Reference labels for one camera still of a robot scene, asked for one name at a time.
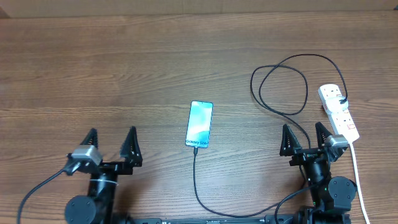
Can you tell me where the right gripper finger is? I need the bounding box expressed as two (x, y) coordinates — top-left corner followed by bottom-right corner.
(279, 124), (302, 156)
(315, 122), (332, 148)

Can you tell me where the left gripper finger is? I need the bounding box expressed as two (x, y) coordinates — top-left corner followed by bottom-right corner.
(119, 126), (143, 167)
(80, 128), (98, 148)

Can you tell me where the blue Samsung Galaxy smartphone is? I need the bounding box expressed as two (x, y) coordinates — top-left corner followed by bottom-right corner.
(185, 101), (213, 148)

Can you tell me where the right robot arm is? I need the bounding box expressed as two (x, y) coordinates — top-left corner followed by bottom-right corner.
(274, 122), (358, 224)

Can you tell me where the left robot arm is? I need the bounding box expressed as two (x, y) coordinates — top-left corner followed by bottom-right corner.
(63, 126), (143, 224)

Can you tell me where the white USB charger plug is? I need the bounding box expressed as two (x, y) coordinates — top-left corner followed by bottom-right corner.
(323, 96), (349, 114)

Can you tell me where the white power strip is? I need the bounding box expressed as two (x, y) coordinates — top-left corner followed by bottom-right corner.
(318, 84), (359, 143)

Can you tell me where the white power strip cord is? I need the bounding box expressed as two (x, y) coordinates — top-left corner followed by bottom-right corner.
(349, 142), (371, 224)

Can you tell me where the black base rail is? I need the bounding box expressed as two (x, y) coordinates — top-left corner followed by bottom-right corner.
(111, 214), (351, 224)

